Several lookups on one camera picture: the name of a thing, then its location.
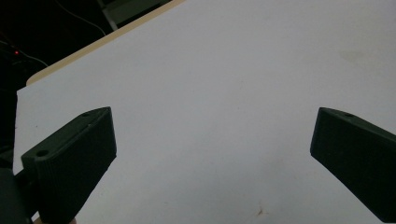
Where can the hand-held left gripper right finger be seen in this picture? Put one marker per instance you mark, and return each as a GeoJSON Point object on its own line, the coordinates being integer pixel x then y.
{"type": "Point", "coordinates": [358, 155]}

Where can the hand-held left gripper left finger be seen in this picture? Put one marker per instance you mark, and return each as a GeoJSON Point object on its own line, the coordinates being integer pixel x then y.
{"type": "Point", "coordinates": [73, 161]}

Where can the grey metal stand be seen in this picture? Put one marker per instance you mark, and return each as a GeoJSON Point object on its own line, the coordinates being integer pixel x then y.
{"type": "Point", "coordinates": [130, 11]}

